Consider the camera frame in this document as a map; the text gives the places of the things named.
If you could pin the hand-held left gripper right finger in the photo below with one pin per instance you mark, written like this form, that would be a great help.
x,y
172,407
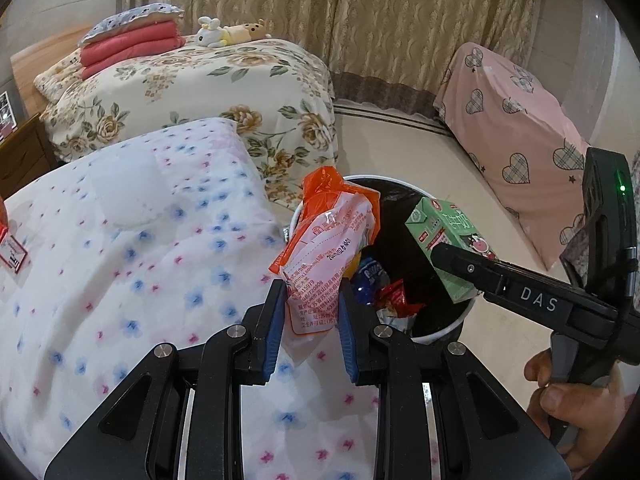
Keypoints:
x,y
347,340

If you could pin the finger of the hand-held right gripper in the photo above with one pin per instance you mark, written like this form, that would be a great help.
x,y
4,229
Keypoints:
x,y
505,287

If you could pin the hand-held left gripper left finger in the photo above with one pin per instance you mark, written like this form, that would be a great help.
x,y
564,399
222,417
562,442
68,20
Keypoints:
x,y
272,340

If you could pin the green milk carton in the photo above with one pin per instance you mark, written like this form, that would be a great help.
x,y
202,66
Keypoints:
x,y
435,225

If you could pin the orange and white snack packet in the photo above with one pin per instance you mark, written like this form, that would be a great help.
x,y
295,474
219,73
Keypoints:
x,y
325,240

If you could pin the white bin with black bag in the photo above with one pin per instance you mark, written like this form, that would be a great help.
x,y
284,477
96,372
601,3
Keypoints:
x,y
395,220

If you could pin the trash inside bin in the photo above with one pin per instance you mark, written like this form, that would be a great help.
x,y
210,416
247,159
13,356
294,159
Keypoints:
x,y
370,280

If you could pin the person's right hand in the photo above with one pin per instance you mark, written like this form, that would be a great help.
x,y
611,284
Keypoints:
x,y
585,410

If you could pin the white flower print blanket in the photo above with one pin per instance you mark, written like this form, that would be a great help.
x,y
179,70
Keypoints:
x,y
150,285

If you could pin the white plastic cup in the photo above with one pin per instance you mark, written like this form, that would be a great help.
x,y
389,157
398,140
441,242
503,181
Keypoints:
x,y
125,190

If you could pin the bed with floral bedspread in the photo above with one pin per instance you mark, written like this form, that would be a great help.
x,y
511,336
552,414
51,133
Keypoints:
x,y
200,90

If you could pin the white sheer curtain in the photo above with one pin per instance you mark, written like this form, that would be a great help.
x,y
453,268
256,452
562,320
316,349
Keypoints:
x,y
595,35

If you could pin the red packet with white label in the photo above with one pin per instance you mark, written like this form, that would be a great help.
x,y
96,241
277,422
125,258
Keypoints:
x,y
11,245

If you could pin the wooden nightstand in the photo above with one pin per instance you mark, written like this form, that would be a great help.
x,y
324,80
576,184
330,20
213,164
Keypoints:
x,y
25,160

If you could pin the yellow bear plush toy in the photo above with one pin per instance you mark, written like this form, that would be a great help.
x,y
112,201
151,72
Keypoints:
x,y
245,32

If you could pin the beige patterned curtain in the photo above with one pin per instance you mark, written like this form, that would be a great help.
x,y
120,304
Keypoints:
x,y
350,20

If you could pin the white rabbit plush toy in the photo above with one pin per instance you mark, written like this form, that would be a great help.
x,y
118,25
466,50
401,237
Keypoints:
x,y
210,35

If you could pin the folded pink blanket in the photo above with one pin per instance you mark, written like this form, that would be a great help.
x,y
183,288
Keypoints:
x,y
125,50

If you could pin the dotted pillow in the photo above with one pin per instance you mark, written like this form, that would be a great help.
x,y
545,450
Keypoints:
x,y
125,20

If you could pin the wooden headboard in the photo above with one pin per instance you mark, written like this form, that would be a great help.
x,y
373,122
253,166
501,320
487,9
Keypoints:
x,y
35,70

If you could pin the picture frame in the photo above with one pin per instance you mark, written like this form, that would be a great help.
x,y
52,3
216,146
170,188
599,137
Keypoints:
x,y
7,112

